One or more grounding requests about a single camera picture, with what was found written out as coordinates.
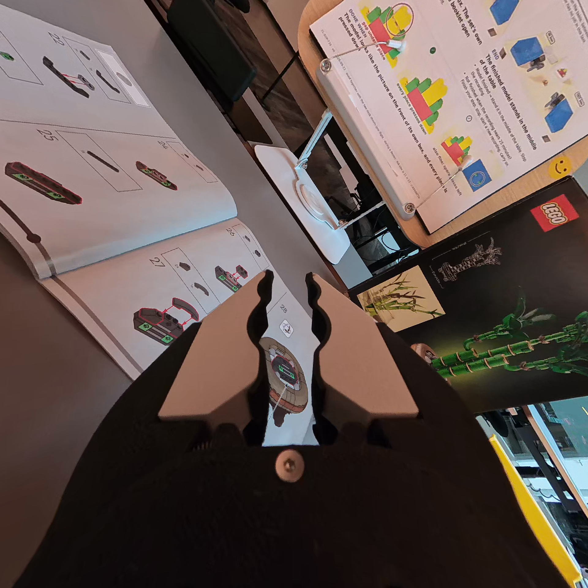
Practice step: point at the yellow plastic bin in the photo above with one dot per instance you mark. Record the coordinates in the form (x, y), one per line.
(528, 505)

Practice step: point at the black rectangular case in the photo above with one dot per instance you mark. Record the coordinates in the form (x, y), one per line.
(211, 50)

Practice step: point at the black toy set box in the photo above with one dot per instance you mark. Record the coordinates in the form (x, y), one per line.
(482, 285)

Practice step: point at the yellow smiley sticker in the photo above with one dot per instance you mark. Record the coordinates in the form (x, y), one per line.
(560, 167)

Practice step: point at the open instruction booklet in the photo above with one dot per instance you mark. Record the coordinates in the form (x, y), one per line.
(115, 220)

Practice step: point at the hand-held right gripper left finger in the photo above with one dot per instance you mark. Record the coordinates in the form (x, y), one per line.
(211, 367)

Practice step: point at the grey desk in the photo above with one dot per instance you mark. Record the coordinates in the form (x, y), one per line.
(46, 413)

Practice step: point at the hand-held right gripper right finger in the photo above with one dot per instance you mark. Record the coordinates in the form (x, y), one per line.
(363, 367)

